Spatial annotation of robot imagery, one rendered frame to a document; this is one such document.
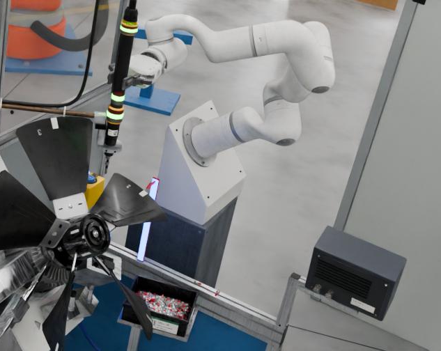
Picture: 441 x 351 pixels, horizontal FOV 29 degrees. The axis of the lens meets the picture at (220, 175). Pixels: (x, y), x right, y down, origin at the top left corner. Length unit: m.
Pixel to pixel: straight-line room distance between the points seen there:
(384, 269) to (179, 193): 0.88
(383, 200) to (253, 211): 1.18
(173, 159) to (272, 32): 0.80
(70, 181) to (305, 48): 0.76
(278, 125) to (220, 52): 0.50
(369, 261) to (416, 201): 1.55
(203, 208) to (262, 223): 1.96
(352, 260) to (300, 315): 1.83
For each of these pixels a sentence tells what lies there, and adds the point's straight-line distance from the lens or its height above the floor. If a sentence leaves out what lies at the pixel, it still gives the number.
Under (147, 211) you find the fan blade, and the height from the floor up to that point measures 1.17.
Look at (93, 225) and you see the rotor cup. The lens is 2.39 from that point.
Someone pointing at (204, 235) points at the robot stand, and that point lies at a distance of 3.05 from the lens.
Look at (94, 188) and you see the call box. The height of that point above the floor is 1.06.
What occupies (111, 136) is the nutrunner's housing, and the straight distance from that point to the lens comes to 2.33.
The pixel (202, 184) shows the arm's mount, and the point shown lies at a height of 1.07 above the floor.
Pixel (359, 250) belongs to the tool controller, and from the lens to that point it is 2.57.
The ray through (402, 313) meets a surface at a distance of 4.37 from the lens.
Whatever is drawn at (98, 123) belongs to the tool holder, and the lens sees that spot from 2.31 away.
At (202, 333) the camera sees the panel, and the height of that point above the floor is 0.68.
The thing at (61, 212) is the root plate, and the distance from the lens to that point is 2.43.
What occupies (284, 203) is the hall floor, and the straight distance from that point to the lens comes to 5.23.
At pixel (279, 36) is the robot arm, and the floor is 1.79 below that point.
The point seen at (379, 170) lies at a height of 0.82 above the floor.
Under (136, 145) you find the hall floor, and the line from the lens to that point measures 5.51.
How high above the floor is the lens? 2.55
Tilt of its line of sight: 28 degrees down
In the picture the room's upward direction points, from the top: 13 degrees clockwise
